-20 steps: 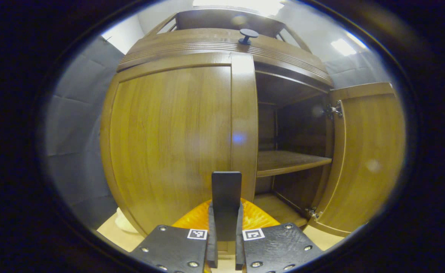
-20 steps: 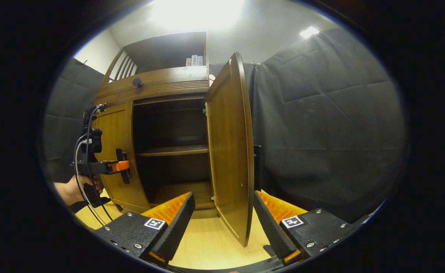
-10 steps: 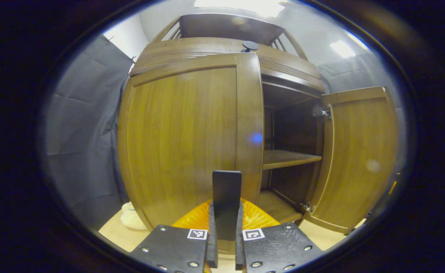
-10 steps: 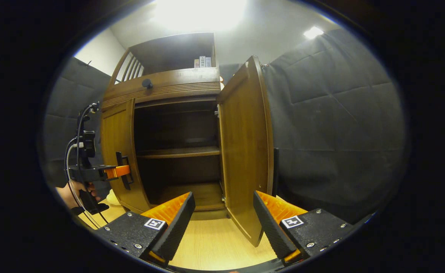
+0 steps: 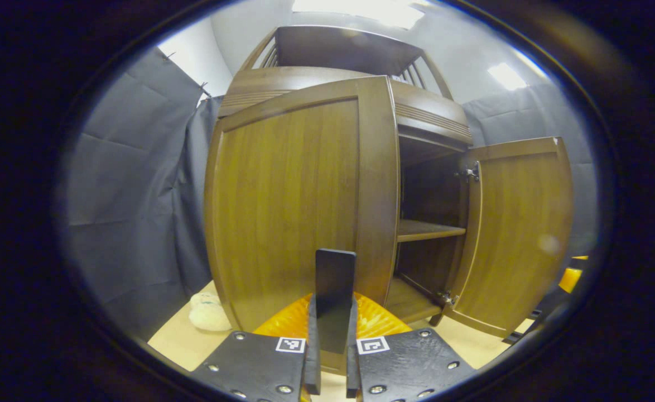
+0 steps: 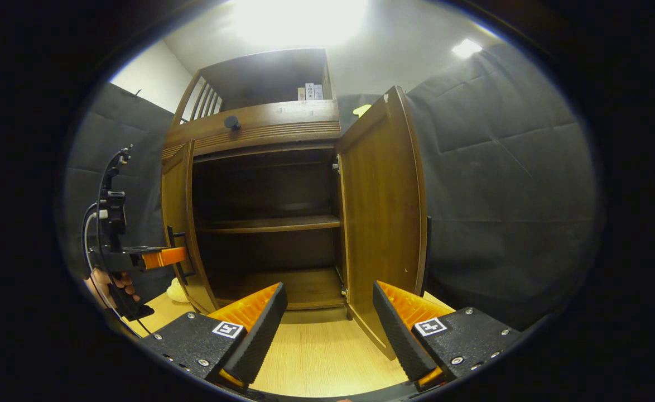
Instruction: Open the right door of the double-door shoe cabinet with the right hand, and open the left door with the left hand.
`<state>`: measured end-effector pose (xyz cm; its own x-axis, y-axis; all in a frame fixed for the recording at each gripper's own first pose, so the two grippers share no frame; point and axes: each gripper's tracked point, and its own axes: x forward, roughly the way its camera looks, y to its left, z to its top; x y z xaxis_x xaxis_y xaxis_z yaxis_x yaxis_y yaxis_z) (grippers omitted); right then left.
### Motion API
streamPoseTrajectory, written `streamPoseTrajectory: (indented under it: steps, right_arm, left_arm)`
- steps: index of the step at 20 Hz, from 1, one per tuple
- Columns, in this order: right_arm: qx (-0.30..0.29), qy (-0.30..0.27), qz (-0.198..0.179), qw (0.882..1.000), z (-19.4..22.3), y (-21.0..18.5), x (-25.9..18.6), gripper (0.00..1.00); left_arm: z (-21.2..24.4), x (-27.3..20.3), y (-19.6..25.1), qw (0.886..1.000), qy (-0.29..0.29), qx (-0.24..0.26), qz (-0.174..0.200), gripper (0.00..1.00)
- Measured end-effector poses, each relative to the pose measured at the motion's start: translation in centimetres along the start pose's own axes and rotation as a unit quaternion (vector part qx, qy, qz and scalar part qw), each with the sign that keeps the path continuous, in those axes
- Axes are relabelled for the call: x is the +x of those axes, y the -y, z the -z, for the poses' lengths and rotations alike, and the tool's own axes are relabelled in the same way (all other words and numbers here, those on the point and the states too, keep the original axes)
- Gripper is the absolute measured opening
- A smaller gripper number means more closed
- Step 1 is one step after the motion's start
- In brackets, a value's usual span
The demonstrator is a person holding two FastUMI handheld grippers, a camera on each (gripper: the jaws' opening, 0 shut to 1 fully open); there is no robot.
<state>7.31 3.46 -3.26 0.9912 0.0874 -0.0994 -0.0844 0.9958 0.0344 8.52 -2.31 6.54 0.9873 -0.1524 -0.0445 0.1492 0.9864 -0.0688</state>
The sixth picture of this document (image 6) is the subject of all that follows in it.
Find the cream soft object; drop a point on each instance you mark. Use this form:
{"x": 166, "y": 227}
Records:
{"x": 177, "y": 291}

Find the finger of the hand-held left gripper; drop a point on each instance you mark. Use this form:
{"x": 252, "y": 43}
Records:
{"x": 163, "y": 258}

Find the white spine shelf book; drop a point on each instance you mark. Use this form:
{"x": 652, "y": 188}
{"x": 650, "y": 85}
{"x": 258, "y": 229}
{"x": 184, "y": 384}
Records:
{"x": 309, "y": 92}

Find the black backdrop cloth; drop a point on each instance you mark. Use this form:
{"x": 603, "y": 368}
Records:
{"x": 500, "y": 195}

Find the grey spine shelf book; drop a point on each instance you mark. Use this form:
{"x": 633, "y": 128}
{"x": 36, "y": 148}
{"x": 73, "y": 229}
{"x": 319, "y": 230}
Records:
{"x": 318, "y": 92}

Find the round black drawer knob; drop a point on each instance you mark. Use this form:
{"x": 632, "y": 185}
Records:
{"x": 232, "y": 123}

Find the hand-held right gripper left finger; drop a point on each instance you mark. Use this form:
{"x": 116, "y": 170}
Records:
{"x": 263, "y": 335}

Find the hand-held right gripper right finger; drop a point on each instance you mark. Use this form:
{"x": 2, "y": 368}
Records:
{"x": 397, "y": 335}

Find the wooden cabinet door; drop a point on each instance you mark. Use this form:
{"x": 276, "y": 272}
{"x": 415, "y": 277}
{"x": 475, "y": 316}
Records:
{"x": 179, "y": 195}
{"x": 383, "y": 212}

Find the large ceiling light panel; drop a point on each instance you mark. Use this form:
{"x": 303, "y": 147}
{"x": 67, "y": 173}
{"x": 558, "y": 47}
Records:
{"x": 299, "y": 22}

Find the small ceiling light panel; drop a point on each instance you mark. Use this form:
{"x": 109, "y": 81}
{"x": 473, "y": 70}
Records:
{"x": 467, "y": 48}

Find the wooden double-door shoe cabinet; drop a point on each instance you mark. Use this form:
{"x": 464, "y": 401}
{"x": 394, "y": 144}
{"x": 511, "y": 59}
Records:
{"x": 283, "y": 120}

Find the wooden inner shelf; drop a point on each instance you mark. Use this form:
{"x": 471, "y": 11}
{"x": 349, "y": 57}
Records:
{"x": 271, "y": 224}

